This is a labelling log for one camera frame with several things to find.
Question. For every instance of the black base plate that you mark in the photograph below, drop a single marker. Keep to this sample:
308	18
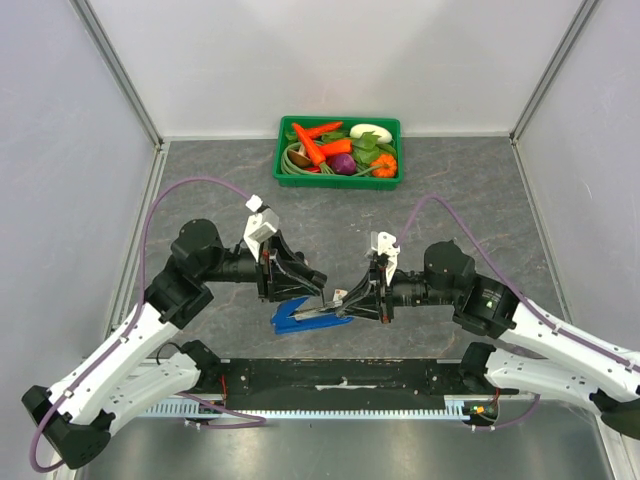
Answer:
332	385

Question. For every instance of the white toy eggplant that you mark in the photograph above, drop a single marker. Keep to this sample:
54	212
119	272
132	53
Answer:
371	133

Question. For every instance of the brown toy mushroom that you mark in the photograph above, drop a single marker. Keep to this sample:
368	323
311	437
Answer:
299	157

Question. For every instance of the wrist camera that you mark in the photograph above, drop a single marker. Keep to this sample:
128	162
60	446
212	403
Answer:
259	228
383	243

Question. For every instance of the green toy long beans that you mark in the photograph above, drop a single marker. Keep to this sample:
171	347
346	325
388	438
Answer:
289	168

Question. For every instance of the green toy leaf vegetable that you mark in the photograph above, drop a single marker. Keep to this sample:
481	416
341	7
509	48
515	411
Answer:
363	152

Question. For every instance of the orange toy pumpkin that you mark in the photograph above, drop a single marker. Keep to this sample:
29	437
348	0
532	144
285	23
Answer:
385	166

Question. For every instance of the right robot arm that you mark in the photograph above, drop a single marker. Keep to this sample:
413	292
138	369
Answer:
570	364

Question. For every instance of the orange toy carrot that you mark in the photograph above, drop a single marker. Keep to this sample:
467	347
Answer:
320	130
315	154
338	147

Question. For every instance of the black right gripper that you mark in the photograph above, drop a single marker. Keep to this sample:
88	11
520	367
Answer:
380	309

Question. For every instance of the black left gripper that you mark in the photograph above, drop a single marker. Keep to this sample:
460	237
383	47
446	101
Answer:
268	271

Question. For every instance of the green plastic tray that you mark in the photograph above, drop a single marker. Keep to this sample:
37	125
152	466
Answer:
287	136

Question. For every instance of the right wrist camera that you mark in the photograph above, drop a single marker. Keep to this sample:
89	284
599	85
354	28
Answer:
383	243

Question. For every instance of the purple toy onion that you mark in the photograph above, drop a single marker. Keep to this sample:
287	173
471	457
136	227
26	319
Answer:
343	164

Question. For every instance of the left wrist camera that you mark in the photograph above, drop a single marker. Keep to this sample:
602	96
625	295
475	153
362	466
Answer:
259	228

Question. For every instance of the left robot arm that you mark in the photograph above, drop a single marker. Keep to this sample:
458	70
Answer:
79	414

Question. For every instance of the blue stapler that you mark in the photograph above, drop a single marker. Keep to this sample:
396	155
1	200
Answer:
290	318

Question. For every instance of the staple box with red label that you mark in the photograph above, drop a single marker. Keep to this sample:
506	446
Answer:
339	294

